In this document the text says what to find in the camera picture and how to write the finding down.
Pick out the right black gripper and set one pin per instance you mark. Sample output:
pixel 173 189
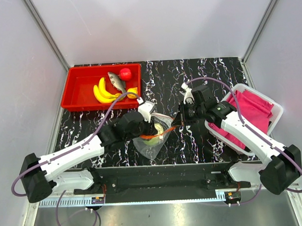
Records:
pixel 185 118

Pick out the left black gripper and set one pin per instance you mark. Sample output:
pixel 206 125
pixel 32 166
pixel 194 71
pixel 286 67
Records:
pixel 150 129

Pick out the green fake cabbage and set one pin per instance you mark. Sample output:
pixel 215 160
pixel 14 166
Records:
pixel 156 139

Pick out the clear zip top bag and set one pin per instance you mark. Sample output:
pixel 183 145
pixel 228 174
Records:
pixel 149 146

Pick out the yellow orange fake fruit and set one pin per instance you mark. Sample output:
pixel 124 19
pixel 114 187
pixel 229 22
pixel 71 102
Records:
pixel 132 93

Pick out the grey fake fish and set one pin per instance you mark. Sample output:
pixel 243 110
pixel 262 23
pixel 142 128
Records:
pixel 117 82

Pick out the yellow fake banana bunch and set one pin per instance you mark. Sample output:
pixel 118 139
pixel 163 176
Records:
pixel 102 95

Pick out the red fake apple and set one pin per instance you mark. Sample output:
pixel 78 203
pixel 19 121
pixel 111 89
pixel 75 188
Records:
pixel 125 74

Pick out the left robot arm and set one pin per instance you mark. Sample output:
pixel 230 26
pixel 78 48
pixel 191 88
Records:
pixel 47 174

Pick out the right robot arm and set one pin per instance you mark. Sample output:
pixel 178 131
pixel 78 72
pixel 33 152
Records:
pixel 280 165

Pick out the red plastic bin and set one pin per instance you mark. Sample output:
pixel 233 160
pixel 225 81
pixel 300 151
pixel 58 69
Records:
pixel 78 93

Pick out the pink cloth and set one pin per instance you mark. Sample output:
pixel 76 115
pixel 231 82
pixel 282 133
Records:
pixel 254 109

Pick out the white plastic basket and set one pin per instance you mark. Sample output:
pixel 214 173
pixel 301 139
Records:
pixel 277 112

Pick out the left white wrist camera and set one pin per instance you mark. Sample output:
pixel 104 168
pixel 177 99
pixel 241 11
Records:
pixel 145 109

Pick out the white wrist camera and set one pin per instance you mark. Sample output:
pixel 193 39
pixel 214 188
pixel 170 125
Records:
pixel 145 109
pixel 186 91

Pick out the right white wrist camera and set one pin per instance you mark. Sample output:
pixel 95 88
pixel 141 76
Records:
pixel 186 91

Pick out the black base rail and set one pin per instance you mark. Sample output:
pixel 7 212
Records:
pixel 115 179

